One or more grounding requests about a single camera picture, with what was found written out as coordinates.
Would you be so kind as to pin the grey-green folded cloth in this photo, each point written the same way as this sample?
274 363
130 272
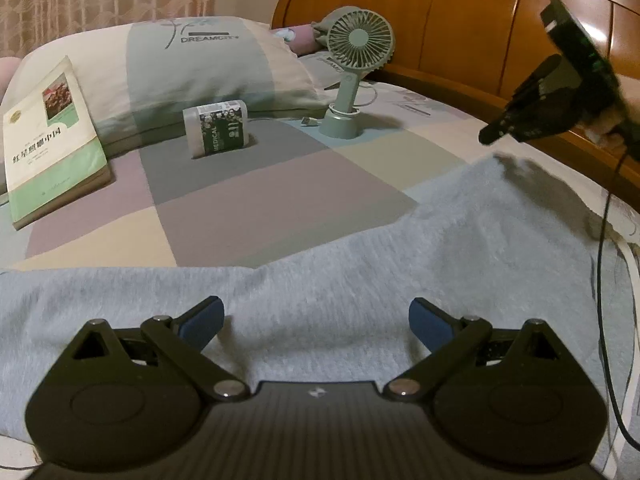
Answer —
322 30

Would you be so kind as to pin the wooden headboard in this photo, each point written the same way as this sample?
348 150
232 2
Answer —
475 25

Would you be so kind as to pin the green tissue pack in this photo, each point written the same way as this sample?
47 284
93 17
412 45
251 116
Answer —
217 127

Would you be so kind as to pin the grey sweatpants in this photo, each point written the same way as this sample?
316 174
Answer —
400 260

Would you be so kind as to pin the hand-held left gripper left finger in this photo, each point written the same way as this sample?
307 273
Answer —
202 322

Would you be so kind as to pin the person's right hand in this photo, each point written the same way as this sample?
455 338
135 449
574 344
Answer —
602 130

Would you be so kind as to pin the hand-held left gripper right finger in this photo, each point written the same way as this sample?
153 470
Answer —
430 322

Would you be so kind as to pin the pink small cushion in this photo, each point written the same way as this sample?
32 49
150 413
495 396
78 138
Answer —
297 39

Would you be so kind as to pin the green and white book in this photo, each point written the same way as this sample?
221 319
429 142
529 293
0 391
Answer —
50 150

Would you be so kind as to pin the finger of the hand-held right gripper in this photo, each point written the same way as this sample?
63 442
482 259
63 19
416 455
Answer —
520 125
537 85

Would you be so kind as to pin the patchwork print pillow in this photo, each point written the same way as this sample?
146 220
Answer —
175 70

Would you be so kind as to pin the pink folded quilt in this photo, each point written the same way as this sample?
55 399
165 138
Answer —
7 80

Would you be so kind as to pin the green handheld fan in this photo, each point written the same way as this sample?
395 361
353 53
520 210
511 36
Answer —
360 35

